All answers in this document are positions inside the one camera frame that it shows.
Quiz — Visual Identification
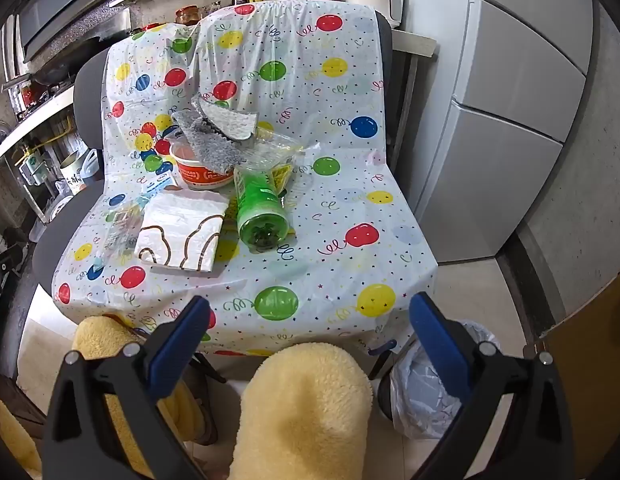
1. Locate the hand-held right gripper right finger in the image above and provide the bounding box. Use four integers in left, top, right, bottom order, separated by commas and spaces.
409, 291, 575, 480

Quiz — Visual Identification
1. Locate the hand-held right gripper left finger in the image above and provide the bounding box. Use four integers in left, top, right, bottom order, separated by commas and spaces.
40, 296, 213, 480

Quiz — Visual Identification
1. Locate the green plastic bottle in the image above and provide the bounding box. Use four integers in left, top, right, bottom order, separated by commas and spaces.
236, 165, 291, 253

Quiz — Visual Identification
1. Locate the trash bin with grey liner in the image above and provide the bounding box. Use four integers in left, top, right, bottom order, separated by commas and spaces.
390, 321, 500, 441

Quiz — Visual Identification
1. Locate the white brown printed paper bag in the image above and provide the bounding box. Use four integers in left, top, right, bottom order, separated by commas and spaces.
135, 192, 231, 273

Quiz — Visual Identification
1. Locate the clear crumpled plastic bag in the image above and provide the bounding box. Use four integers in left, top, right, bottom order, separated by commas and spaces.
102, 195, 151, 261

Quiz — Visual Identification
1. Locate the brown wooden board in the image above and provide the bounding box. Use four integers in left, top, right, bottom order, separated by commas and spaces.
540, 280, 620, 480

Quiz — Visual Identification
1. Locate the orange instant noodle bowl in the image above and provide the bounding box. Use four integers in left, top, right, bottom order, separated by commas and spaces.
169, 136, 237, 191

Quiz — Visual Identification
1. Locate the white plate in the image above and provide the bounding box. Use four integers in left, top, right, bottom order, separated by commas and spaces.
42, 195, 73, 223

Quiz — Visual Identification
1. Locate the grey fuzzy cloth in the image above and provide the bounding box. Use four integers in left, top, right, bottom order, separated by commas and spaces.
171, 107, 235, 173

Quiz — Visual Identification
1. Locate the white detergent jug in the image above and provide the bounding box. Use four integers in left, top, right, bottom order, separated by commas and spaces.
82, 147, 102, 181

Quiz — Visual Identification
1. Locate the printed tin can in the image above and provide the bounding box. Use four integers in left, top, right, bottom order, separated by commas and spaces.
57, 150, 91, 193

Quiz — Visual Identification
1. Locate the green drink bottle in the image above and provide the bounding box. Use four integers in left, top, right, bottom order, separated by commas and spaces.
235, 127, 321, 196

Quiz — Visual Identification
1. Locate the grey white scouring pad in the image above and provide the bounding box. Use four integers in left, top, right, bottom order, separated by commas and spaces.
192, 94, 259, 143

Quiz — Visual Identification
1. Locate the grey refrigerator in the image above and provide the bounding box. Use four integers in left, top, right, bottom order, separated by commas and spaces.
400, 0, 598, 263

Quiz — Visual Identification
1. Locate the black office chair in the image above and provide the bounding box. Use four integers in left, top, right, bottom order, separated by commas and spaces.
32, 10, 397, 386

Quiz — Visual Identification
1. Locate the balloon print plastic cover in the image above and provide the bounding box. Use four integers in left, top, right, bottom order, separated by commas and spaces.
51, 0, 439, 356

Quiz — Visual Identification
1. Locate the white kitchen counter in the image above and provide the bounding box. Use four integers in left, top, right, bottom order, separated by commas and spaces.
0, 85, 76, 166

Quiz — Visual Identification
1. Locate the black wok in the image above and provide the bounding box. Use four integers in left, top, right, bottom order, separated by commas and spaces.
32, 62, 77, 87

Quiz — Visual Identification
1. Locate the steel range hood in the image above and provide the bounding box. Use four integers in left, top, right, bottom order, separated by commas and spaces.
15, 0, 123, 63

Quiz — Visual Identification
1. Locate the yellow gas hose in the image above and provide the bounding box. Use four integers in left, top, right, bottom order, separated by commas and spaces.
22, 117, 76, 156

